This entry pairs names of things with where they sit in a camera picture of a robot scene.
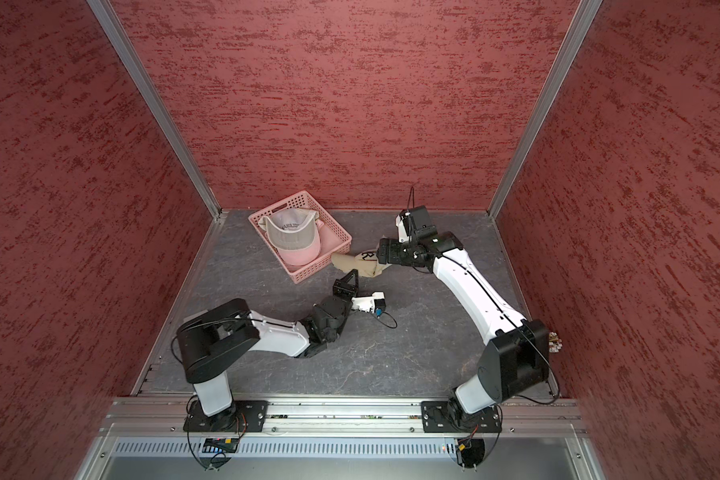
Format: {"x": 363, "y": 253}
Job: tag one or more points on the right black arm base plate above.
{"x": 449, "y": 417}

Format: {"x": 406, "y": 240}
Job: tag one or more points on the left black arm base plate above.
{"x": 225, "y": 416}

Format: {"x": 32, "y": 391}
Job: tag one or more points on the beige baseball cap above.
{"x": 365, "y": 263}

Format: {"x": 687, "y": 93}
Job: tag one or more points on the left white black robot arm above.
{"x": 212, "y": 341}

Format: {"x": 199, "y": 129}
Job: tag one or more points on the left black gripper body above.
{"x": 347, "y": 309}

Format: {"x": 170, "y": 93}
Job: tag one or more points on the pink plastic basket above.
{"x": 334, "y": 238}

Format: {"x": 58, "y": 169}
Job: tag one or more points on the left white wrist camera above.
{"x": 374, "y": 304}

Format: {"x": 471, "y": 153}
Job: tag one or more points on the white pink baseball cap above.
{"x": 294, "y": 234}

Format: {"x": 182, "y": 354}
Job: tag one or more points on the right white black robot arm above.
{"x": 516, "y": 350}

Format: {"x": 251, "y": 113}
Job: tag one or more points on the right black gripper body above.
{"x": 401, "y": 252}

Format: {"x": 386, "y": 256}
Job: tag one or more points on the aluminium front rail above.
{"x": 281, "y": 416}

